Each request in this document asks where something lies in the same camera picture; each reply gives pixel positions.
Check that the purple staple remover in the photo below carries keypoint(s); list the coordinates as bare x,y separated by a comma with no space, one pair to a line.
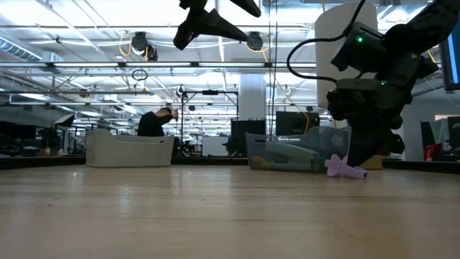
345,171

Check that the black camera rig stand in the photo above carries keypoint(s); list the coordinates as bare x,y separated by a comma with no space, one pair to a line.
210,92

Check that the black background monitor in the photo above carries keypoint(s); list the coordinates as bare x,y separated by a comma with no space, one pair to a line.
297,123

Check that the white building column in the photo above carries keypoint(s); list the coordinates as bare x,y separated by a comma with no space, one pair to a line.
252,97

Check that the black studio light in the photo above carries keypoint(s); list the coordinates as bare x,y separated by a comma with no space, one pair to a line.
64,120

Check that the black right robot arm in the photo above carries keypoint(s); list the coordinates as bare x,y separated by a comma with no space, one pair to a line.
424,32

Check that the black cabinet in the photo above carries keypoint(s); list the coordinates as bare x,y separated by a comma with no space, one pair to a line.
248,136

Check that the light grey plastic bin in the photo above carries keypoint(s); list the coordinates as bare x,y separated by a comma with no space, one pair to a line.
129,151

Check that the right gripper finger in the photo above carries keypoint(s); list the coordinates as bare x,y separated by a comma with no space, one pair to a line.
363,147
395,144

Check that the black aluminium table frame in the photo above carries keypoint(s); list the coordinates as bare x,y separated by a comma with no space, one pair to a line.
208,161

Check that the computer monitor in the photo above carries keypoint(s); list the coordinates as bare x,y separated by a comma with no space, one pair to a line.
453,61

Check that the white shade table lamp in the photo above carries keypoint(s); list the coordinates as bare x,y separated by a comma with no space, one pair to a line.
327,54

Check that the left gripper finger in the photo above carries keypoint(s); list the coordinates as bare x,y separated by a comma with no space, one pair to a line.
208,30
248,7

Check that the white panel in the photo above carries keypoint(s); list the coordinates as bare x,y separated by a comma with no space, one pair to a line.
215,145

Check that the translucent smoky plastic bin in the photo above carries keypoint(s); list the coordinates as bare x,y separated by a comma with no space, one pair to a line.
258,144

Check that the person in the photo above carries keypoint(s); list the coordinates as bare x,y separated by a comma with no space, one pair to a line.
152,124

